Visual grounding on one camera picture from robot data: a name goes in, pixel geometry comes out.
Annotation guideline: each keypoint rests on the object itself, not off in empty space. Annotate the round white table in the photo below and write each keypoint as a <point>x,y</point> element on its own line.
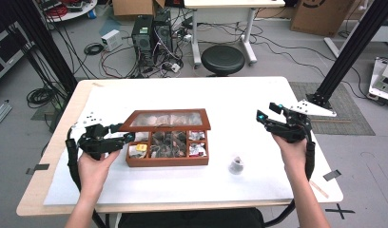
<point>78,12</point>

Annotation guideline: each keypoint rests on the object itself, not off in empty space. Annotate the black computer tower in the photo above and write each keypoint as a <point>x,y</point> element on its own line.
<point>142,38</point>
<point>163,31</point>

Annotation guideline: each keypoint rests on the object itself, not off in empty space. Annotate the grey shelf unit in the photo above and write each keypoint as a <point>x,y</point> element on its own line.
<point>6,53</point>

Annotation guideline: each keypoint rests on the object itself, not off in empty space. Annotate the white packet with red print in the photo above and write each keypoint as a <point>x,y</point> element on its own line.
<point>197,149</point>

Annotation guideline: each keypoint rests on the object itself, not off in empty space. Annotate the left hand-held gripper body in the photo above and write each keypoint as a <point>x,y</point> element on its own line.
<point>98,144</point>

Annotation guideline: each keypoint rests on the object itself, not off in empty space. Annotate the grey carpet mat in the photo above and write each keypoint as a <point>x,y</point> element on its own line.
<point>350,126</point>

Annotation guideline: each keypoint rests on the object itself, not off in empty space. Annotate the person's right hand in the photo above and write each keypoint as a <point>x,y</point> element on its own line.
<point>295,158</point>

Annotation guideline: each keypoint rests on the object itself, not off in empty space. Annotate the large cardboard box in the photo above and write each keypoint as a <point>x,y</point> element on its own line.
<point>322,15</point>

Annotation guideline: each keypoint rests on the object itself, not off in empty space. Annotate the white desk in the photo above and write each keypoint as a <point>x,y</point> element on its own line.
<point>230,3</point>

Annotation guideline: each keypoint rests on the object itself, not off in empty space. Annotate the yellow packet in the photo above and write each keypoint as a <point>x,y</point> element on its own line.
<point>141,147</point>

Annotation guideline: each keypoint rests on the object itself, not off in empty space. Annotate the black round stool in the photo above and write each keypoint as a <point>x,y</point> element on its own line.
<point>223,60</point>

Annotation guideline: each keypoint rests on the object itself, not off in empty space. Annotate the black metal stand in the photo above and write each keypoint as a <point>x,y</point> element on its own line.
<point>347,53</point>
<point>43,41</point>

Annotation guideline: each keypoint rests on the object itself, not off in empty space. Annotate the person's left hand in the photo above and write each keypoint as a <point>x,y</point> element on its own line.
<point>93,175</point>

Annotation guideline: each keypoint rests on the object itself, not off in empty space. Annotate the pile of dark packets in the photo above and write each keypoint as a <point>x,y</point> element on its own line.
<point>168,145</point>

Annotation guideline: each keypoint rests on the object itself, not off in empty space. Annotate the black tape strip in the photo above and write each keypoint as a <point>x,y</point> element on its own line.
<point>332,174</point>
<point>38,167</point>

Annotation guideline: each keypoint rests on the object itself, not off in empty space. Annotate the wooden box with glass lid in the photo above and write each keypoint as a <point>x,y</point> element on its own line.
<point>166,161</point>

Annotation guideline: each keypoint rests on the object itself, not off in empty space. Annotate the white box device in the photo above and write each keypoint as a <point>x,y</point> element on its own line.
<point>111,39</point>

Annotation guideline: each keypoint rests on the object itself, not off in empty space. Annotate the thin wooden strip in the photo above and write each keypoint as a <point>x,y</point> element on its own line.
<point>319,190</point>

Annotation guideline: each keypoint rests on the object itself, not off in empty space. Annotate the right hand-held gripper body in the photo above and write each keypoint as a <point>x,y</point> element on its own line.
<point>292,129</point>

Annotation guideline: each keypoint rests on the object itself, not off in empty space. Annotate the white power adapter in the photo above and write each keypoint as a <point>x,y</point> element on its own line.
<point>175,67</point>

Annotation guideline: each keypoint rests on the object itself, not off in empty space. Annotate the small clear packet dark filling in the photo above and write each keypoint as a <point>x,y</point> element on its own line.
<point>236,165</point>

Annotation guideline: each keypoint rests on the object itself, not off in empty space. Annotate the person's dark clothing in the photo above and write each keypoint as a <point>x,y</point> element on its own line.
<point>189,219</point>

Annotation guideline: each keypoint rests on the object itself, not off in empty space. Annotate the brown tape piece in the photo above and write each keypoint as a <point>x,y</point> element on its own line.
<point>97,84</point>

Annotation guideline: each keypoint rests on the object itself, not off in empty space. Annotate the white flat device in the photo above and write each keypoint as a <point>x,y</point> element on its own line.
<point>384,79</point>

